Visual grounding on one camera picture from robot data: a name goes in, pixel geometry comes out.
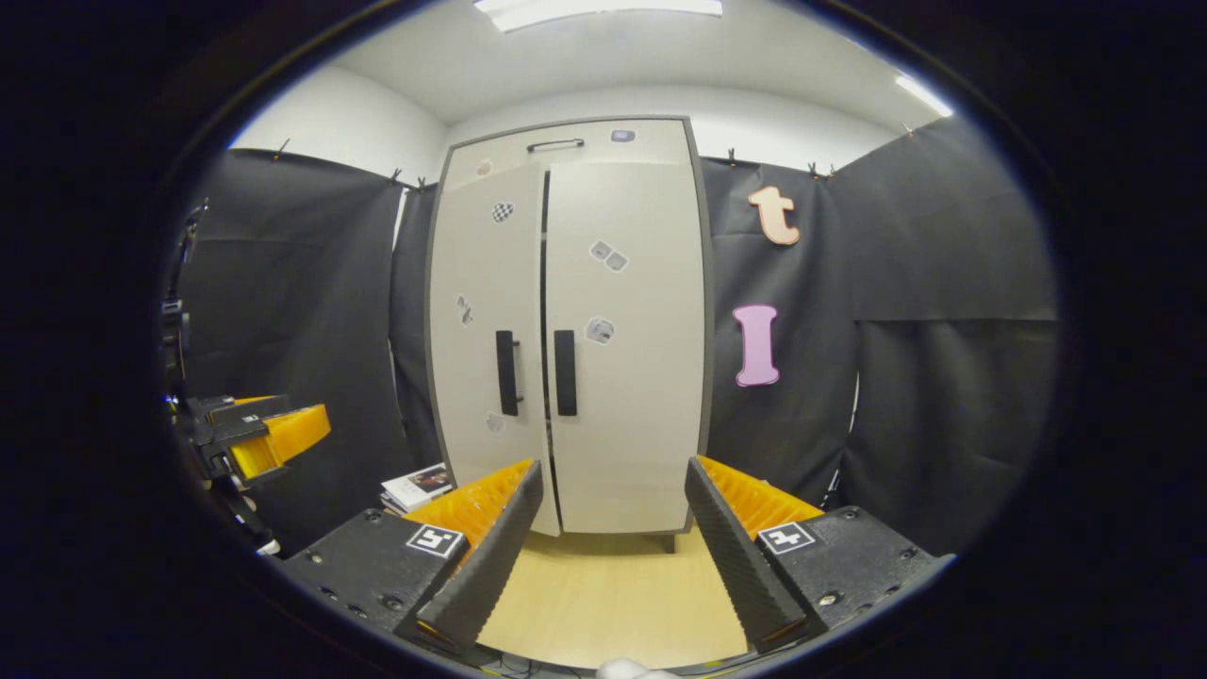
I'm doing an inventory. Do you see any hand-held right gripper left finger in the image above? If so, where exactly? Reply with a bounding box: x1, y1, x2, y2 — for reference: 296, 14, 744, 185
283, 459, 545, 658

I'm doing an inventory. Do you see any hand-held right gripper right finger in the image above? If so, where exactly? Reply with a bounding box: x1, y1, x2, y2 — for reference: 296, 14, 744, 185
684, 455, 955, 656

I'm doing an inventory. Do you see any grey shoe cabinet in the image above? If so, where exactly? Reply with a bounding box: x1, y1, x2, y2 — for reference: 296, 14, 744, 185
424, 115, 715, 555

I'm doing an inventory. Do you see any grey cabinet door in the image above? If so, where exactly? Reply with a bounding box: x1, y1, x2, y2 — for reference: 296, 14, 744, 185
545, 160, 710, 536
429, 165, 564, 538

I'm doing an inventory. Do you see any grey cabinet drawer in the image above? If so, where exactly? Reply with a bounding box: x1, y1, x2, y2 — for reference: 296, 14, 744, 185
443, 119, 694, 190

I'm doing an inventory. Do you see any book with dark cover photo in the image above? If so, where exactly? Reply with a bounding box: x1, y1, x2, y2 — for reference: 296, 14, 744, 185
380, 462, 455, 510

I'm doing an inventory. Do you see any black backdrop cloth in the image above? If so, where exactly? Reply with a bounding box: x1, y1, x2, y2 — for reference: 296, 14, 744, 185
174, 118, 1062, 557

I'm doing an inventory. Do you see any ceiling light panel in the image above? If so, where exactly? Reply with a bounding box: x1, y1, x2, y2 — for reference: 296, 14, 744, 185
473, 0, 723, 34

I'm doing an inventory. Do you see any black left door handle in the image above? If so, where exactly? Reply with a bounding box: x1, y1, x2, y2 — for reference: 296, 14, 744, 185
496, 330, 522, 417

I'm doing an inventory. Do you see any black door handle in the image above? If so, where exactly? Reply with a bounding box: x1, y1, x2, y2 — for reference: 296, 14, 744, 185
554, 330, 578, 417
496, 330, 522, 417

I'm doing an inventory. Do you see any black right door handle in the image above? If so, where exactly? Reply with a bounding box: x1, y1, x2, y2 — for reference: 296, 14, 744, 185
554, 330, 578, 417

